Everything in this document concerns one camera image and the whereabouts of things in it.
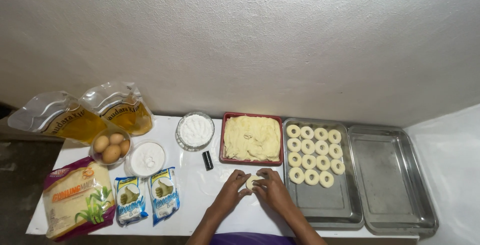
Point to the person's purple clothing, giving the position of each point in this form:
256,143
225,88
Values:
251,239

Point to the clear round plastic container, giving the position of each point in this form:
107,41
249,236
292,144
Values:
128,166

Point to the group of dough rings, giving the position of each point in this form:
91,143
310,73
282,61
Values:
308,147

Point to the person's right hand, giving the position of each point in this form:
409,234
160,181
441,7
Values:
275,194

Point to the blue white packet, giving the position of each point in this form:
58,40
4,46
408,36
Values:
130,200
164,194

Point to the clear plastic egg bowl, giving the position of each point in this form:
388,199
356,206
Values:
93,157

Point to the small black cylinder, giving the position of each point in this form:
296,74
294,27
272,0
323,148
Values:
207,160

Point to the clear cooking oil pouch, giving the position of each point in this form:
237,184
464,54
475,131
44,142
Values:
63,121
123,113

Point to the brown egg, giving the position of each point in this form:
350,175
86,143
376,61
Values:
125,147
101,143
111,154
116,138

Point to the purple sugar bag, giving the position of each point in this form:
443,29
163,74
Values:
75,200

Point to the white powder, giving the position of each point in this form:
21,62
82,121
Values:
147,158

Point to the steel baking tray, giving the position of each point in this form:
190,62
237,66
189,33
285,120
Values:
390,177
322,203

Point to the person's left hand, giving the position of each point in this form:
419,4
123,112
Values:
230,194

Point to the white flour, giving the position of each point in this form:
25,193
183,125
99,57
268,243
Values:
195,129

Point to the yellow dough mass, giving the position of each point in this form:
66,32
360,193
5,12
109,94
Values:
251,138

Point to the red rectangular tray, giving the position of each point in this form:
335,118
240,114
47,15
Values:
222,140

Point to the glass bowl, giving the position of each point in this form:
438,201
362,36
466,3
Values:
178,140

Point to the small round dough piece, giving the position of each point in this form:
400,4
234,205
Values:
250,181

